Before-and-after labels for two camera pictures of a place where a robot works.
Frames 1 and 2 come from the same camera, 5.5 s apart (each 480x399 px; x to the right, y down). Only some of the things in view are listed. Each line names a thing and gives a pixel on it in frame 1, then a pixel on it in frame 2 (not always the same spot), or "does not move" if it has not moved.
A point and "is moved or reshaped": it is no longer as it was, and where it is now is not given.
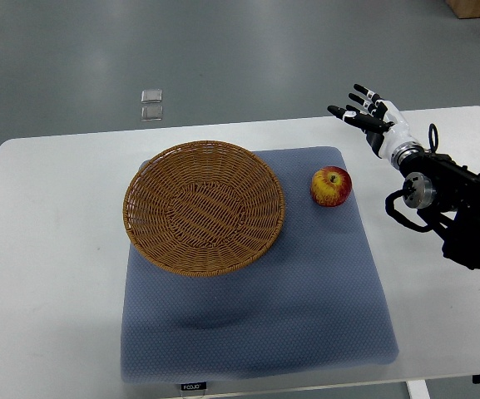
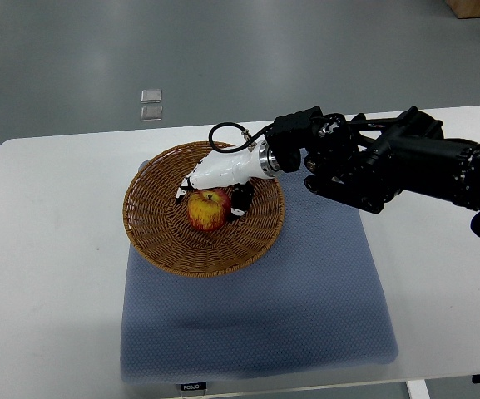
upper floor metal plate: [150, 96] does not move
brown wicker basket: [201, 209] does not move
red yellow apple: [331, 186] is moved or reshaped
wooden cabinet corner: [477, 8] does not move
